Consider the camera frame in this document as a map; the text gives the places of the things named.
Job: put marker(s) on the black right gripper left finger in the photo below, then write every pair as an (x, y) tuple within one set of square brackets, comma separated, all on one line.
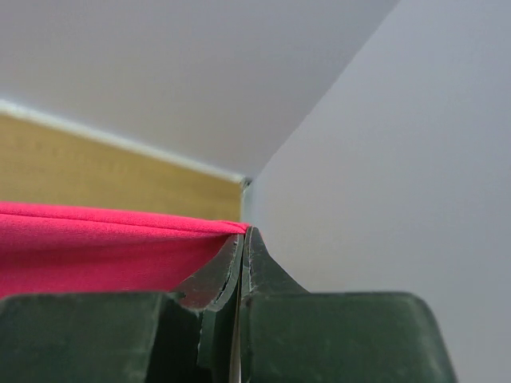
[(185, 335)]

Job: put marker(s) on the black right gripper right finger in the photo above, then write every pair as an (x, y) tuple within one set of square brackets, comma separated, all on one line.
[(288, 334)]

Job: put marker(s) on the pink t-shirt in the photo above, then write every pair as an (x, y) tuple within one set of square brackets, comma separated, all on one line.
[(50, 249)]

